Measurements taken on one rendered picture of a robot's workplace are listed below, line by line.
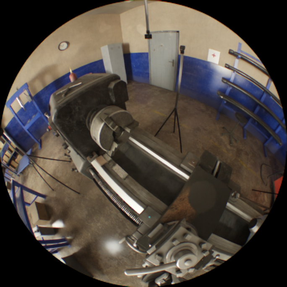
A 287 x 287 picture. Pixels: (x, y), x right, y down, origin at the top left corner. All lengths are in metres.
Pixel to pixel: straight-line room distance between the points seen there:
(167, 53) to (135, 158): 3.29
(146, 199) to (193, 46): 3.39
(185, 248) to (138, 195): 0.43
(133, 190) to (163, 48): 3.63
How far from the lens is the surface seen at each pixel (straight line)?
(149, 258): 0.39
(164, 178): 0.79
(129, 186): 0.67
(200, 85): 3.36
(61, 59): 3.94
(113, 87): 0.64
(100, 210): 1.65
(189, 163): 0.71
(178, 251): 0.38
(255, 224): 0.67
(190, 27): 3.45
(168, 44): 3.58
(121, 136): 0.59
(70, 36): 4.18
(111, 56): 3.97
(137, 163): 0.83
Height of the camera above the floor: 1.48
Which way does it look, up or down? 53 degrees down
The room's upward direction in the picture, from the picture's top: 6 degrees counter-clockwise
